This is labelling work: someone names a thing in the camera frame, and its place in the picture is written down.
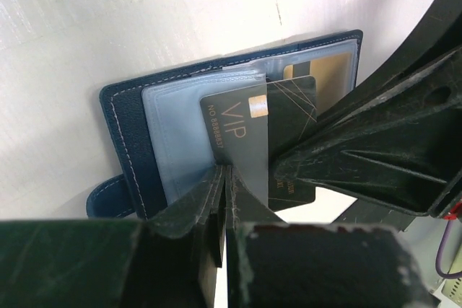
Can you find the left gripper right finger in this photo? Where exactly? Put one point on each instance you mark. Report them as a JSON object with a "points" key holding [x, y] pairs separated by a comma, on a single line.
{"points": [[271, 263]]}

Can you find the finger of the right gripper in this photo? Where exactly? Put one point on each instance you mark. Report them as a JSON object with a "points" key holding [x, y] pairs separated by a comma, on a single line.
{"points": [[395, 140]]}

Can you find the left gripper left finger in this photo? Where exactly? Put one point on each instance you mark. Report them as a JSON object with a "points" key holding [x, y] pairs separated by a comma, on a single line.
{"points": [[170, 260]]}

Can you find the gold striped card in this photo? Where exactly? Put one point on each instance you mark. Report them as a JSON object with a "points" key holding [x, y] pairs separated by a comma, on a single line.
{"points": [[333, 75]]}

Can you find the blue leather card holder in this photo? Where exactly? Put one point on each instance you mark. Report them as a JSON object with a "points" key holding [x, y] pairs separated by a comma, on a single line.
{"points": [[158, 130]]}

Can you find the black VIP card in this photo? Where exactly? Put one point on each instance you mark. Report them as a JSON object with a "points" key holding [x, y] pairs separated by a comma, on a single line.
{"points": [[250, 127]]}

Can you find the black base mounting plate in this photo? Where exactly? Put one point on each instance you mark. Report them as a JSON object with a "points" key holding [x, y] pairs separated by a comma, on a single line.
{"points": [[363, 212]]}

